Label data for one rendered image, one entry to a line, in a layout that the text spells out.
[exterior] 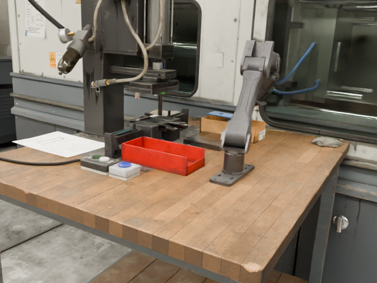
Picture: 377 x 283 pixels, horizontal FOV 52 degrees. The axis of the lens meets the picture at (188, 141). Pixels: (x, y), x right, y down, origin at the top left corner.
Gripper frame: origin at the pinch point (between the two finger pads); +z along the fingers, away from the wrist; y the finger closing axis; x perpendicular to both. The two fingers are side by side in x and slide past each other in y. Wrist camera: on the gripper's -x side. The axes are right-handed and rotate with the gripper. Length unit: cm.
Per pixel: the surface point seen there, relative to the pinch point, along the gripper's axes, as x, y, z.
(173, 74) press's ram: 27.1, 24.1, -4.5
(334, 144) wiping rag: -10.3, -35.6, -11.2
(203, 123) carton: 6.2, 9.9, 12.3
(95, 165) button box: 68, 12, 17
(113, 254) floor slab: -11, 16, 128
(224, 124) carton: 6.1, 2.4, 6.6
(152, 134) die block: 38.4, 13.9, 13.9
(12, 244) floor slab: 16, 66, 159
